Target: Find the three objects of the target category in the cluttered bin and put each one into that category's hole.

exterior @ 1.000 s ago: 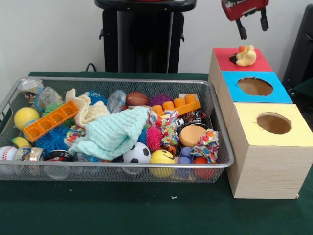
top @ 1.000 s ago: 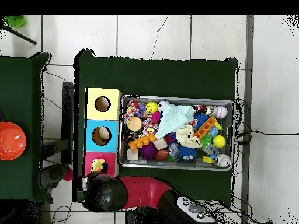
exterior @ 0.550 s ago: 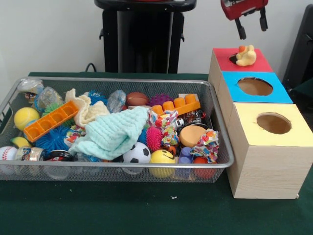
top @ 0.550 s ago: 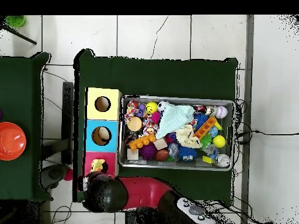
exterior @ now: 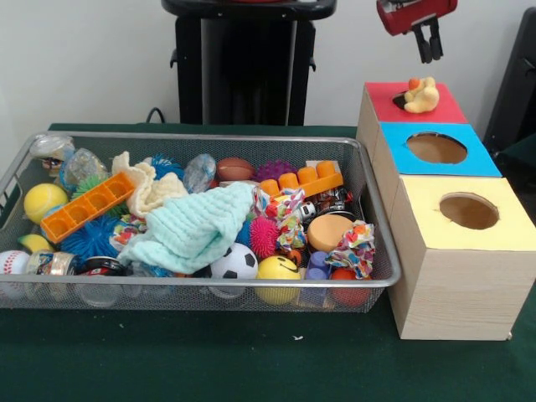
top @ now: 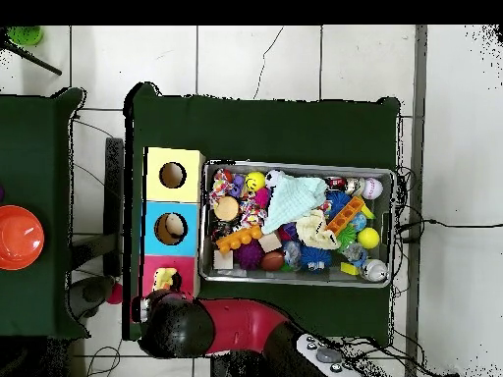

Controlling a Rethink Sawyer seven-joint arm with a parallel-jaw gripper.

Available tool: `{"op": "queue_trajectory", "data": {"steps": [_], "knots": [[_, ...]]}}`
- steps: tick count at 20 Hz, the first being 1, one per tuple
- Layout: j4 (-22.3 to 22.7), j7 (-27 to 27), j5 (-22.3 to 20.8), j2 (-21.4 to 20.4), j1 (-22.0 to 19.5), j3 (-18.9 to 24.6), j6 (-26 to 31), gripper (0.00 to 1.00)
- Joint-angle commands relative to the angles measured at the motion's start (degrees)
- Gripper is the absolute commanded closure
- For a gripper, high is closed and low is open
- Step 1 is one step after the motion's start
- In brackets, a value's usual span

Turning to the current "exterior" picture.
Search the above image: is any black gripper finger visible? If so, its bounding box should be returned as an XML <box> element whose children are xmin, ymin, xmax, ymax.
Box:
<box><xmin>427</xmin><ymin>20</ymin><xmax>444</xmax><ymax>61</ymax></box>
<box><xmin>413</xmin><ymin>25</ymin><xmax>432</xmax><ymax>64</ymax></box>

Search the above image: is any yellow smiley ball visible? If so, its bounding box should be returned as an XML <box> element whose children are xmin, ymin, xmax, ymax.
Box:
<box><xmin>255</xmin><ymin>255</ymin><xmax>302</xmax><ymax>306</ymax></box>

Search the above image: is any orange studded toy brick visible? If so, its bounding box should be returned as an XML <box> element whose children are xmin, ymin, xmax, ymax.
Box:
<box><xmin>258</xmin><ymin>161</ymin><xmax>344</xmax><ymax>198</ymax></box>

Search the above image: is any cream cloth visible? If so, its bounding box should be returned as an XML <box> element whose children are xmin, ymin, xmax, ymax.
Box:
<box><xmin>111</xmin><ymin>151</ymin><xmax>189</xmax><ymax>219</ymax></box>

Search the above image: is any pale yellow plush duck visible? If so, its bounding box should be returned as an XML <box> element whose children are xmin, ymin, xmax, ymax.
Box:
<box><xmin>403</xmin><ymin>76</ymin><xmax>441</xmax><ymax>114</ymax></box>

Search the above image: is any shallow wire mesh bin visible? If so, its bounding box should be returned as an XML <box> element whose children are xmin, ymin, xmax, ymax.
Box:
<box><xmin>0</xmin><ymin>130</ymin><xmax>402</xmax><ymax>314</ymax></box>

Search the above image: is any black and white soccer ball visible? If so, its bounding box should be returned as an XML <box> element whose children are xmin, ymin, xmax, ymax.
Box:
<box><xmin>209</xmin><ymin>242</ymin><xmax>260</xmax><ymax>281</ymax></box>

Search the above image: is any black chair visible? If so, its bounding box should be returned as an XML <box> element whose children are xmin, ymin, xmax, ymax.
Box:
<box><xmin>481</xmin><ymin>6</ymin><xmax>536</xmax><ymax>152</ymax></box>

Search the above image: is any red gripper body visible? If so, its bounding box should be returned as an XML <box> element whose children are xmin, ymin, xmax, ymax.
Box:
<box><xmin>375</xmin><ymin>0</ymin><xmax>459</xmax><ymax>38</ymax></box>

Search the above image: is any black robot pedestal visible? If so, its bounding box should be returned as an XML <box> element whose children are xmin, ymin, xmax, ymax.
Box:
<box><xmin>161</xmin><ymin>0</ymin><xmax>338</xmax><ymax>126</ymax></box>

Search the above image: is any brown toy football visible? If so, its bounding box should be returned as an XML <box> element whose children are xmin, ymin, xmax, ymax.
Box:
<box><xmin>216</xmin><ymin>157</ymin><xmax>256</xmax><ymax>183</ymax></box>

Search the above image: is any black cable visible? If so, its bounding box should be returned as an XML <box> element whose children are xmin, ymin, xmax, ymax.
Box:
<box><xmin>145</xmin><ymin>106</ymin><xmax>168</xmax><ymax>125</ymax></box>

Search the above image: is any long orange hollow block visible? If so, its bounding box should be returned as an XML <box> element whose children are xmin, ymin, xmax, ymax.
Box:
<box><xmin>40</xmin><ymin>170</ymin><xmax>136</xmax><ymax>245</ymax></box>

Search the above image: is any purple spiky ball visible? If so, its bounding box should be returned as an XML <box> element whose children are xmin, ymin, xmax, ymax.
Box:
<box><xmin>255</xmin><ymin>160</ymin><xmax>298</xmax><ymax>183</ymax></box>

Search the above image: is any clear plastic bottle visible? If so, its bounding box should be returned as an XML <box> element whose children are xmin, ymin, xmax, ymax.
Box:
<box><xmin>58</xmin><ymin>147</ymin><xmax>110</xmax><ymax>188</ymax></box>

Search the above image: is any mint green knitted cloth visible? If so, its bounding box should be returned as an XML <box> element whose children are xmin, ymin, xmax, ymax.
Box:
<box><xmin>116</xmin><ymin>182</ymin><xmax>257</xmax><ymax>276</ymax></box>

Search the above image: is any wooden box with three holes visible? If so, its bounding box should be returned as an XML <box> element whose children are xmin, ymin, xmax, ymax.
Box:
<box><xmin>355</xmin><ymin>81</ymin><xmax>536</xmax><ymax>341</ymax></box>

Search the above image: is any plain yellow ball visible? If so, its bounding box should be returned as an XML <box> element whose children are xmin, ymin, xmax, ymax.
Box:
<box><xmin>23</xmin><ymin>183</ymin><xmax>70</xmax><ymax>225</ymax></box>

